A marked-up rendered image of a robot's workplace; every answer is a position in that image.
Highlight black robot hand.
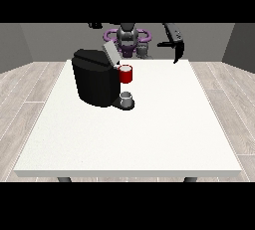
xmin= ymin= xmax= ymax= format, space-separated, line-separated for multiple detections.
xmin=156 ymin=23 xmax=186 ymax=65
xmin=87 ymin=23 xmax=104 ymax=30

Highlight pale grey machine lid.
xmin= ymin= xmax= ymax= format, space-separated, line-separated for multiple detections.
xmin=102 ymin=40 xmax=122 ymax=66

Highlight small grey coffee pod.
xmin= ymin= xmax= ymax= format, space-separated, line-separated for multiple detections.
xmin=135 ymin=43 xmax=149 ymax=59

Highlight black coffee machine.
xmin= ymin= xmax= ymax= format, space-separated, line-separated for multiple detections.
xmin=71 ymin=48 xmax=136 ymax=112

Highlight red pod holder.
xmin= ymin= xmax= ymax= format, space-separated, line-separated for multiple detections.
xmin=118 ymin=64 xmax=134 ymax=85

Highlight grey robot trunk purple rings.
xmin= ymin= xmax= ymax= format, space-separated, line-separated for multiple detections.
xmin=103 ymin=23 xmax=153 ymax=59

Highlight small grey cup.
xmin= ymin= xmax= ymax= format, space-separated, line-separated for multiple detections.
xmin=119 ymin=91 xmax=133 ymax=109

